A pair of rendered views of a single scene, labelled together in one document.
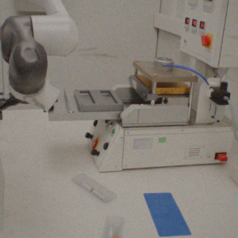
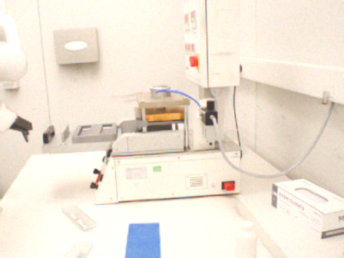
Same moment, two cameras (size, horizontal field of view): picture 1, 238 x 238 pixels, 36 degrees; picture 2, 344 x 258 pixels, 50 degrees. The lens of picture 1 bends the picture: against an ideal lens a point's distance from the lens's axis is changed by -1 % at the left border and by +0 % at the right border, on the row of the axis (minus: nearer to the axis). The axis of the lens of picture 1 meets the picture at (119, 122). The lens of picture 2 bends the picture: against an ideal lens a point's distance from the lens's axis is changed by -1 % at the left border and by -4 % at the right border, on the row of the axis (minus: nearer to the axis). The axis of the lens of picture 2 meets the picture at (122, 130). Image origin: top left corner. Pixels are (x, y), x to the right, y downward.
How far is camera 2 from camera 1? 0.39 m
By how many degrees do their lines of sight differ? 16
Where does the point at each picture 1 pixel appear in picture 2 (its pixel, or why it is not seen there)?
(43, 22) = not seen: outside the picture
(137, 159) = (133, 190)
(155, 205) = (136, 234)
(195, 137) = (195, 164)
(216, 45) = (202, 64)
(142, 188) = (130, 219)
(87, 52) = (131, 98)
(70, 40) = (13, 64)
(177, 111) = (170, 137)
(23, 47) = not seen: outside the picture
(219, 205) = (207, 234)
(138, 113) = (127, 141)
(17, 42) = not seen: outside the picture
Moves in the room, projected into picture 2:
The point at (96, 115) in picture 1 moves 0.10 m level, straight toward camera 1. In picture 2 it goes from (88, 146) to (81, 153)
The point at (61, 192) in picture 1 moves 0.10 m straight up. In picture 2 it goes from (47, 222) to (44, 194)
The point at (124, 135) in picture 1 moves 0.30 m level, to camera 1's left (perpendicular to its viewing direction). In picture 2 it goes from (115, 165) to (38, 163)
